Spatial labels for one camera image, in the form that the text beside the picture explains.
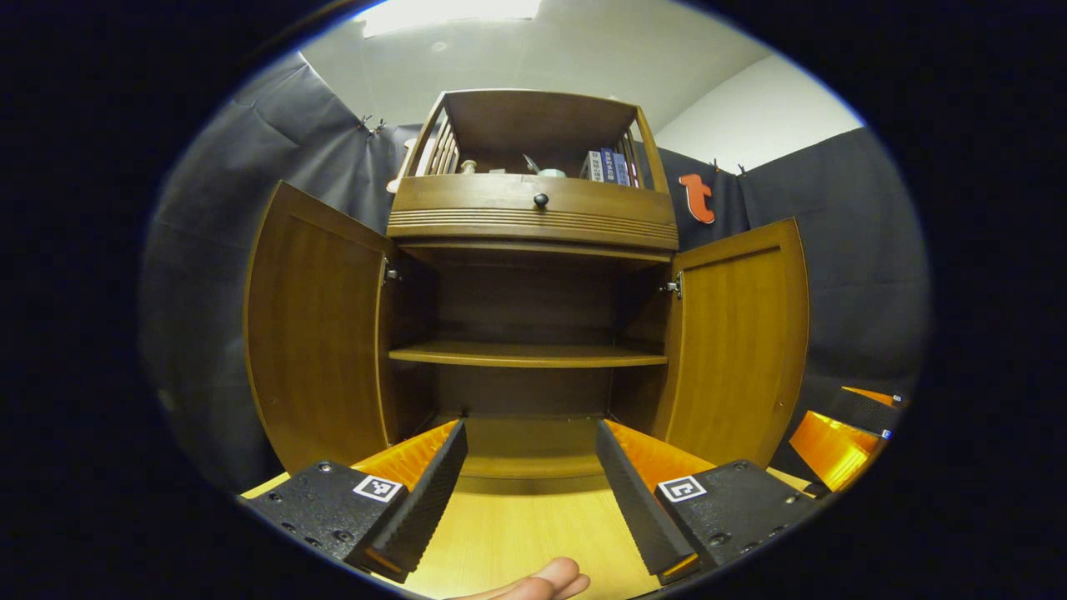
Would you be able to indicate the black backdrop cloth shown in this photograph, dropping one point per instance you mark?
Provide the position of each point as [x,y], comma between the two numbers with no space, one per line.
[859,267]

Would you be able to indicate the dark blue book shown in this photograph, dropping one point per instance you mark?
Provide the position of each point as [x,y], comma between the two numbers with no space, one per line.
[608,167]

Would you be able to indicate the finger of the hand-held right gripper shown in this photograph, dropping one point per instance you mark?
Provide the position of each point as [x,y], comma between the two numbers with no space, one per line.
[834,450]
[867,406]

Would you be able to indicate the white utensil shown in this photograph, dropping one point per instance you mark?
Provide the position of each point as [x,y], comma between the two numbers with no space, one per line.
[530,163]

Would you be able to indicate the white cup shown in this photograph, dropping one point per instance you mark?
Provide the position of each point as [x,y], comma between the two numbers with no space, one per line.
[552,172]

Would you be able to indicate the wooden cabinet drawer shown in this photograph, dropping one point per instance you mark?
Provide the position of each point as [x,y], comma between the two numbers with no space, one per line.
[467,200]

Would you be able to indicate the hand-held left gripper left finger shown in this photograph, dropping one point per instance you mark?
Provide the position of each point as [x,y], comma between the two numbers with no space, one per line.
[425,500]

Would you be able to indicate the wooden inner cabinet shelf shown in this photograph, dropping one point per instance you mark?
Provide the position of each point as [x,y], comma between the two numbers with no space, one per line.
[525,354]

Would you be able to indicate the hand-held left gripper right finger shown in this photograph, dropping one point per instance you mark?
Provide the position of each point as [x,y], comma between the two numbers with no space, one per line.
[638,508]

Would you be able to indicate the ceiling light panel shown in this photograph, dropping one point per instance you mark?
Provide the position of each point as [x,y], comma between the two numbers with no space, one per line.
[450,12]

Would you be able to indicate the wooden shoe cabinet door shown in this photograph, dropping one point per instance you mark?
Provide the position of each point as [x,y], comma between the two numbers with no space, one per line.
[317,333]
[733,350]

